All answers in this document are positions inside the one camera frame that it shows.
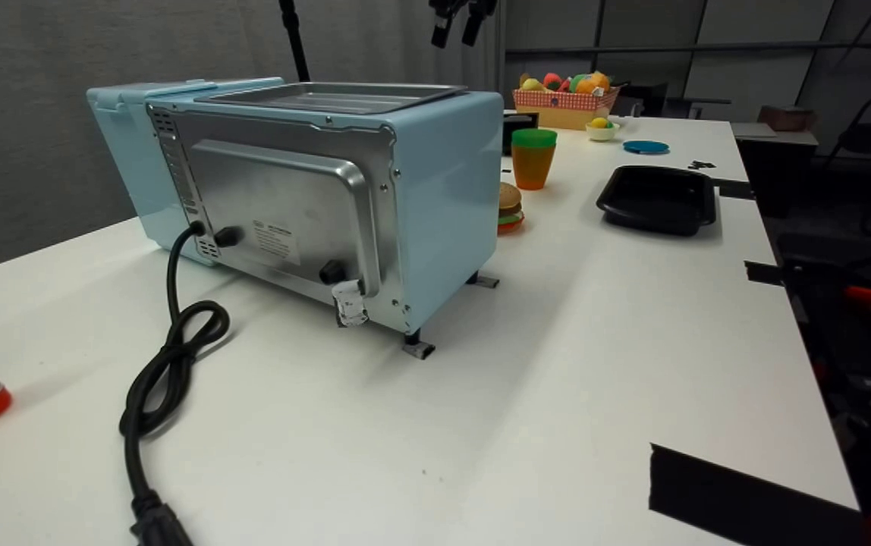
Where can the orange toy fruit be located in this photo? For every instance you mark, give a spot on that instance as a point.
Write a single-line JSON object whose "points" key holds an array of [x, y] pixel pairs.
{"points": [[597, 82]]}

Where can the small black object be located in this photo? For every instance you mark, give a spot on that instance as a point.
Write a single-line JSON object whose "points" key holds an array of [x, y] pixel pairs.
{"points": [[701, 165]]}

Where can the light blue toaster oven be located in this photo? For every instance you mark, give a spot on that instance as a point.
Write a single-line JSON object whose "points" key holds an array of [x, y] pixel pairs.
{"points": [[434, 202]]}

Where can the orange red cap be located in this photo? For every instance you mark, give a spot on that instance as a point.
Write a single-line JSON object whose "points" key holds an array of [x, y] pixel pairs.
{"points": [[866, 296]]}

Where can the yellow toy fruit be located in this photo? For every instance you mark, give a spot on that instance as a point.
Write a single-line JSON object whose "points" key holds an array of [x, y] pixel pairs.
{"points": [[528, 86]]}

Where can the small bowl with yellow toy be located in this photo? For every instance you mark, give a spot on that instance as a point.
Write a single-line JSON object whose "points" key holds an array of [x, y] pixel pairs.
{"points": [[601, 130]]}

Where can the black tripod pole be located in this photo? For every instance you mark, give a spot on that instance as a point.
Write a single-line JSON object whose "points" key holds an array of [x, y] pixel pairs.
{"points": [[295, 41]]}

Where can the black tape strip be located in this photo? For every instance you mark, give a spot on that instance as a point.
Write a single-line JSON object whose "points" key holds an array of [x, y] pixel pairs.
{"points": [[749, 501], [769, 273], [737, 188]]}

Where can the pink fruit basket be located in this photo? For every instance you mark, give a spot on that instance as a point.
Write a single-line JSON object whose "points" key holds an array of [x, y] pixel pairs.
{"points": [[565, 111]]}

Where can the toy burger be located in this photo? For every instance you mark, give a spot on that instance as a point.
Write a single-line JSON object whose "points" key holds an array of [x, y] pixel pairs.
{"points": [[510, 210]]}

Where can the red toy fruit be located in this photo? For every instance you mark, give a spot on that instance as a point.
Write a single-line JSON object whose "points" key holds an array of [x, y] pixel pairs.
{"points": [[553, 80]]}

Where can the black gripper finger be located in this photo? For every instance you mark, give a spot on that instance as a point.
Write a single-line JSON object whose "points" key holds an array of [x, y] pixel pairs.
{"points": [[477, 19], [441, 23]]}

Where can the black ribbed tray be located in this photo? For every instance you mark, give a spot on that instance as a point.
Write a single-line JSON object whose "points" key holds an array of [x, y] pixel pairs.
{"points": [[657, 198]]}

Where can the teal round disc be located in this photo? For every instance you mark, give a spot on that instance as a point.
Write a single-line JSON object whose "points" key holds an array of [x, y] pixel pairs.
{"points": [[649, 147]]}

